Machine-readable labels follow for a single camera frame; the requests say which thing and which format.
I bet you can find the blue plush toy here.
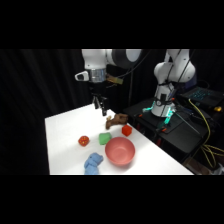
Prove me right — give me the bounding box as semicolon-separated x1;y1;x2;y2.
83;152;105;176

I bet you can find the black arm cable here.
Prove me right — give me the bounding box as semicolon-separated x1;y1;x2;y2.
118;49;152;79

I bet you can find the red cube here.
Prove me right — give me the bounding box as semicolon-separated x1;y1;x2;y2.
121;124;133;138

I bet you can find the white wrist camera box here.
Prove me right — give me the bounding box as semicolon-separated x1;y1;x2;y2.
74;70;90;82

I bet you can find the brown plush toy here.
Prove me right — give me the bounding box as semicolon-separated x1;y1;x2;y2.
105;112;130;130

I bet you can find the pink bowl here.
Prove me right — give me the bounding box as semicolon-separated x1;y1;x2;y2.
104;136;136;167

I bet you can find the yellow cable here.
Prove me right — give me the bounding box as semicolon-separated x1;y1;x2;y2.
187;98;224;169

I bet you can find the black laptop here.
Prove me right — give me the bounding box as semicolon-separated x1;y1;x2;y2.
179;85;224;108

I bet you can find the black robot stand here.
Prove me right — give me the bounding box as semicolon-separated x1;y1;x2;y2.
123;96;224;165

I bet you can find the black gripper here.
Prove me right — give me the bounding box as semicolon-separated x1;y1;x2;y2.
88;80;109;117

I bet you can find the tan camera mount bracket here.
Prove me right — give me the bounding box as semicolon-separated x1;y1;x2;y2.
105;74;124;85

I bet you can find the green block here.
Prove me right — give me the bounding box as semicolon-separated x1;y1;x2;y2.
98;132;113;146

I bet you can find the red ball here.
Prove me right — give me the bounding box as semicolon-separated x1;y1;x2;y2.
78;135;90;147

